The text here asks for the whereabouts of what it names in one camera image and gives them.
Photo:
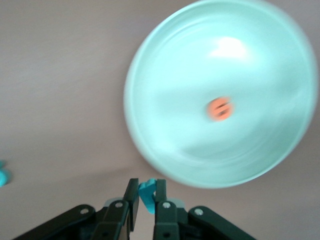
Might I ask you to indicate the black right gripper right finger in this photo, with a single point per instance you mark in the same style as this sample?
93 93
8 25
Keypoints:
170 215

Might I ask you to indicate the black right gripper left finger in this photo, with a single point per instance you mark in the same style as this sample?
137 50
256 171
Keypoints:
117 215

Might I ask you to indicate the teal foam letter J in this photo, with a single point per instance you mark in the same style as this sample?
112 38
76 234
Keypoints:
147 197

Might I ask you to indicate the orange foam number 0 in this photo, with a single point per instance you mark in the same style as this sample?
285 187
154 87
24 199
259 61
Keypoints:
212 110

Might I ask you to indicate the teal foam number 9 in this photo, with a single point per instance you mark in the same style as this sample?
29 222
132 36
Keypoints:
3 176

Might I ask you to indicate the light green plate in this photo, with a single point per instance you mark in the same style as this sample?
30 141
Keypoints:
200 62

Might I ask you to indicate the brown table cover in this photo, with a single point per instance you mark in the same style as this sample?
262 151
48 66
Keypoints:
50 75

